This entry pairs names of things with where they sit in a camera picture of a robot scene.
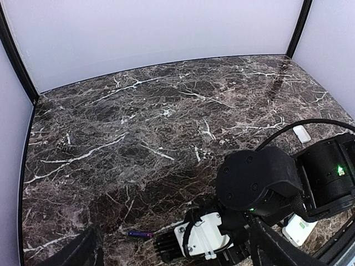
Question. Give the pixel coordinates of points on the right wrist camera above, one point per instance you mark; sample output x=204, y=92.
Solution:
x=197, y=237

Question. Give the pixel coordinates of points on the white battery cover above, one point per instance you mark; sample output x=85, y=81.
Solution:
x=301, y=134

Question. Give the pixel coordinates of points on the left black frame post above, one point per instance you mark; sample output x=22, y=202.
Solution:
x=16, y=61

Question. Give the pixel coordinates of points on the right black frame post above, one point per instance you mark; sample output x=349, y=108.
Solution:
x=301, y=22

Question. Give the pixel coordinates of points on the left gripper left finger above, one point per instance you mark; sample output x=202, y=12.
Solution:
x=85, y=249

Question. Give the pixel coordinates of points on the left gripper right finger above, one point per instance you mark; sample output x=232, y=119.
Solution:
x=268, y=248

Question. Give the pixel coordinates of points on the black frame post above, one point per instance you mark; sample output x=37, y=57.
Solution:
x=301, y=22
x=16, y=61

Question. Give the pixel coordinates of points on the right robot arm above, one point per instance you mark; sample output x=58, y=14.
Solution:
x=316, y=183

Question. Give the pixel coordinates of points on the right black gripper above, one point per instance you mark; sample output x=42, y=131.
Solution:
x=236, y=224

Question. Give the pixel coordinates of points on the purple battery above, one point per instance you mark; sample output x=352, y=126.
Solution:
x=137, y=234

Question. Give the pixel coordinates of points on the white remote control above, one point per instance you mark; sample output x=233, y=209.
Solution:
x=298, y=230

